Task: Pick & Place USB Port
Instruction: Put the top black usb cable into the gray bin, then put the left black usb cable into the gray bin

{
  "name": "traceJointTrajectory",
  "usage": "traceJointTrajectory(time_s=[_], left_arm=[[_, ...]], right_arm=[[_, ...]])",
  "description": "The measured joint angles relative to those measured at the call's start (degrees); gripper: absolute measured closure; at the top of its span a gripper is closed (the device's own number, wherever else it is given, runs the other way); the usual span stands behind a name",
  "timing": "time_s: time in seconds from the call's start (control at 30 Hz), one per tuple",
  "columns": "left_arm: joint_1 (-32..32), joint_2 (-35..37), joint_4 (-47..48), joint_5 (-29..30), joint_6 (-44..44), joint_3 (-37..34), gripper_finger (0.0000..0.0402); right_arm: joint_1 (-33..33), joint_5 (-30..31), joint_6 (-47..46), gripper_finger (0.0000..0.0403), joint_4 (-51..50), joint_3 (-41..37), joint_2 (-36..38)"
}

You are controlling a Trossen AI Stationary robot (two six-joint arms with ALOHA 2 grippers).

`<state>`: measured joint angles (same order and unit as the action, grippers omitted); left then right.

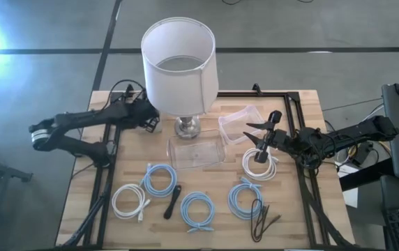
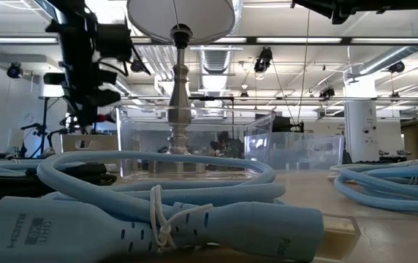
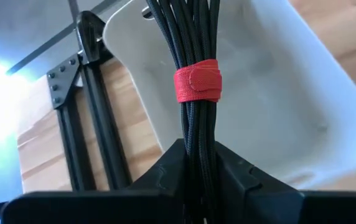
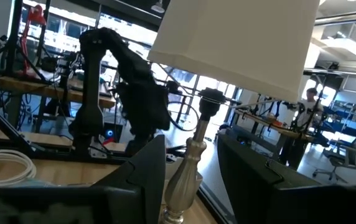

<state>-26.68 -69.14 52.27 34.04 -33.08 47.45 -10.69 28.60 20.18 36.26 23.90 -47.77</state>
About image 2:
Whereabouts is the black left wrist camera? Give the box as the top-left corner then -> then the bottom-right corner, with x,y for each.
96,23 -> 134,62

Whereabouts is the light blue HDMI cable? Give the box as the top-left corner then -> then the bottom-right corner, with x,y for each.
0,150 -> 325,263

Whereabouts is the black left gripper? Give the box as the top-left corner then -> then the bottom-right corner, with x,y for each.
57,32 -> 122,127

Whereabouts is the light blue braided cable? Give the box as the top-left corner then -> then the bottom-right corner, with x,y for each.
0,159 -> 86,177
332,164 -> 418,215

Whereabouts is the silver ceiling duct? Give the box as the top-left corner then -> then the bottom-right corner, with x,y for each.
357,28 -> 418,76

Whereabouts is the white shade silver table lamp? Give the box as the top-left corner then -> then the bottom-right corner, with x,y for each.
126,0 -> 236,156

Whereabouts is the white round pillar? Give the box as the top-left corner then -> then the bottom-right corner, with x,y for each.
343,75 -> 379,164

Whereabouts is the black ceiling light rail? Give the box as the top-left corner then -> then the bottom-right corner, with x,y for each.
0,35 -> 418,47

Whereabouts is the large clear plastic bin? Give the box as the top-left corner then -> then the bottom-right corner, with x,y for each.
115,104 -> 277,183

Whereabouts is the small clear plastic bin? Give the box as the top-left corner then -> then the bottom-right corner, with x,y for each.
244,131 -> 345,172

